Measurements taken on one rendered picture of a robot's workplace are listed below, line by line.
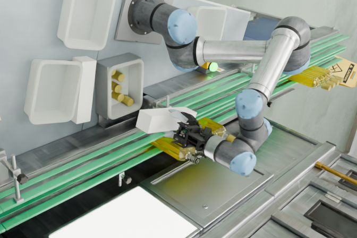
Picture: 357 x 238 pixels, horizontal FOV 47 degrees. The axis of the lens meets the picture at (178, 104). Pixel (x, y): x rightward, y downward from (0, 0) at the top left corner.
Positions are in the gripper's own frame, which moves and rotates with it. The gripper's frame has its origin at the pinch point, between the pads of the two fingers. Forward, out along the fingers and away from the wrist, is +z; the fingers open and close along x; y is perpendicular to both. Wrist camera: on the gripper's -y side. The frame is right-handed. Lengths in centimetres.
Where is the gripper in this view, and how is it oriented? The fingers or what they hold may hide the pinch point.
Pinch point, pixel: (170, 120)
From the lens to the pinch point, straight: 144.0
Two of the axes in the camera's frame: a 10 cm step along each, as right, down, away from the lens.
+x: -2.5, 9.3, 2.6
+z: -7.2, -3.6, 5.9
